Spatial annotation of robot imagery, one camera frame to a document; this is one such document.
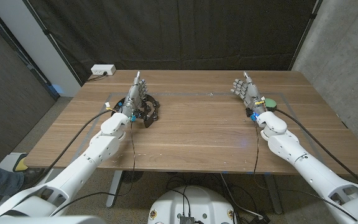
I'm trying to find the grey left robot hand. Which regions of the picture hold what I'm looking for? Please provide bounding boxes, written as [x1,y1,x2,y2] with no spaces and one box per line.
[121,70,149,117]

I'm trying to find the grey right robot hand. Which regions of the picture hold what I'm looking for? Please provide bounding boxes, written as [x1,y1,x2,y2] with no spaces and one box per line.
[230,71,267,117]

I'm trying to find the black half-moon tambourine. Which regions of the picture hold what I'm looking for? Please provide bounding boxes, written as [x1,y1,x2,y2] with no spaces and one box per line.
[112,93,161,129]

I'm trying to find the green button with black base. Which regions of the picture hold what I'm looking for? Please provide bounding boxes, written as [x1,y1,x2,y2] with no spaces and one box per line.
[263,98,278,112]

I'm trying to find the white power strip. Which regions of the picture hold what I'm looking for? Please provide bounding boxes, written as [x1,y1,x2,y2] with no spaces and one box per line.
[90,64,117,76]

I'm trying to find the black round ribbed floor object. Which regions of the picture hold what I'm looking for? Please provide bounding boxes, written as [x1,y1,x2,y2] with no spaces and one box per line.
[121,170,144,184]

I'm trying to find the black backdrop stand pole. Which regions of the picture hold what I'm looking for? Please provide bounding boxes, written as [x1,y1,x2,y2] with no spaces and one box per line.
[288,0,323,71]
[22,0,84,87]

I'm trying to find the dark grey fabric mat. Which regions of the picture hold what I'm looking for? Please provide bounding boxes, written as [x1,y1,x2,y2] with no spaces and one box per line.
[23,0,323,85]

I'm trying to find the white robot torso base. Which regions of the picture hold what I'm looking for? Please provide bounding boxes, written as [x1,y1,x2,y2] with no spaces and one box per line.
[147,185,238,224]

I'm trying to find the black floor power adapter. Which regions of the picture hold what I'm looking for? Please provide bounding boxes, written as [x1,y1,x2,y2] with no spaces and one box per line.
[247,213,272,224]

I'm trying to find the dark brown shoe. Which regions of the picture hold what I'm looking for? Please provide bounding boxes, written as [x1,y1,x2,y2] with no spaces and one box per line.
[19,167,47,190]

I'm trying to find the dark grey door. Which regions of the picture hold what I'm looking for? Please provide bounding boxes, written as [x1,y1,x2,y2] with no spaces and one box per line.
[0,6,59,166]

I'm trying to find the yellow and black floor object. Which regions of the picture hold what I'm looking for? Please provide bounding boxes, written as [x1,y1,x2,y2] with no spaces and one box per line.
[12,152,30,172]

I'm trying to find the small black torso device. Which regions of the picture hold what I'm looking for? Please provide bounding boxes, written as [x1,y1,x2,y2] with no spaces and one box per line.
[178,215,196,224]

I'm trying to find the white robot chest housing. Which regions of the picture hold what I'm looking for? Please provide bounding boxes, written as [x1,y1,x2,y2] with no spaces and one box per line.
[0,215,106,224]

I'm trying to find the black power strip plug cable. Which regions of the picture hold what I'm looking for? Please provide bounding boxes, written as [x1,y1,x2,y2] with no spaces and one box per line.
[87,71,109,83]

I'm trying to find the left arm thick black cable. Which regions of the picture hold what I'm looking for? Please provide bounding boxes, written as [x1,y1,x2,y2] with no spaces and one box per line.
[34,108,121,187]

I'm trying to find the arm thick black cable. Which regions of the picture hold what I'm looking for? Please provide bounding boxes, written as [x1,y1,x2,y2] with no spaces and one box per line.
[274,108,358,189]
[34,108,121,187]

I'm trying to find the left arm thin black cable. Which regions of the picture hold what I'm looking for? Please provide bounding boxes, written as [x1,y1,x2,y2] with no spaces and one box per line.
[50,120,136,217]

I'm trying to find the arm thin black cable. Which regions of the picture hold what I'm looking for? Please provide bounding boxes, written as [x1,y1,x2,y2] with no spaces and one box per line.
[252,121,358,222]
[50,120,136,217]

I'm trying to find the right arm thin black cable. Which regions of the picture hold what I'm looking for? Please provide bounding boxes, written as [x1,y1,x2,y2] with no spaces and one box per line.
[252,121,358,222]

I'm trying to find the right arm thick black cable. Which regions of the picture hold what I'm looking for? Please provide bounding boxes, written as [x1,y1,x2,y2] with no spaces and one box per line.
[274,108,358,189]

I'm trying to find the grey floor cable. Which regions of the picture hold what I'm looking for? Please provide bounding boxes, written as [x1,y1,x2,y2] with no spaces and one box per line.
[220,173,264,218]

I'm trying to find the black torso cable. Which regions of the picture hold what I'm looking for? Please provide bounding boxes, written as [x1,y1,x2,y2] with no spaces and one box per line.
[166,186,193,217]

